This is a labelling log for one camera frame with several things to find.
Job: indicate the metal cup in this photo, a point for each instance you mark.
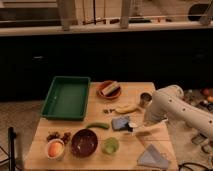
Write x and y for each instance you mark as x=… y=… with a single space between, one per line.
x=145 y=99

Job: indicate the small dark item by banana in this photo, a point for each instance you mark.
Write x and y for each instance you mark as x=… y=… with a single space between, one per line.
x=108 y=111

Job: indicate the yellow banana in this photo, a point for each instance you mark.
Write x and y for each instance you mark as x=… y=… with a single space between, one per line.
x=126 y=109

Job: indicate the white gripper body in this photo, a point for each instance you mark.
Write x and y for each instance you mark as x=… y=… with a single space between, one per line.
x=148 y=129

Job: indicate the dark red bowl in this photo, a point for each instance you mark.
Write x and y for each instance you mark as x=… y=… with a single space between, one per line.
x=84 y=143

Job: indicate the white cup with orange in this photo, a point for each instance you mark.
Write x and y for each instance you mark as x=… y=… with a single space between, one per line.
x=55 y=149

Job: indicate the green plastic tray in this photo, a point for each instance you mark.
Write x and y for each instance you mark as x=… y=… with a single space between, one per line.
x=67 y=98

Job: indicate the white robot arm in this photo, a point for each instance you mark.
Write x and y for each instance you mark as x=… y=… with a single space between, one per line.
x=169 y=100

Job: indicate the green cucumber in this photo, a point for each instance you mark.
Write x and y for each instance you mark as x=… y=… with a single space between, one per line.
x=98 y=125

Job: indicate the white dish brush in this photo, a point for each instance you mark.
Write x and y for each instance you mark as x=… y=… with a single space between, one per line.
x=131 y=126

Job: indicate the black stand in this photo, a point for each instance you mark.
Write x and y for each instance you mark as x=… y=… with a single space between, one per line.
x=11 y=150

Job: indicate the green cup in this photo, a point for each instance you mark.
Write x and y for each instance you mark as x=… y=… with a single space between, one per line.
x=110 y=145

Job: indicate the spice jar rack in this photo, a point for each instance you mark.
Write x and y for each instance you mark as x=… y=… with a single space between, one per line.
x=200 y=104

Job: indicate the blue sponge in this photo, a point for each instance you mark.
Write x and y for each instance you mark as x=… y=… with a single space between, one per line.
x=120 y=123

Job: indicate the wooden block on plate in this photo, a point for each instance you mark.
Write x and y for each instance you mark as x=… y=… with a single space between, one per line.
x=110 y=88

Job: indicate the grey folded cloth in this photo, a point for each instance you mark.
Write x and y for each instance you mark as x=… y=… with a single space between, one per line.
x=151 y=157

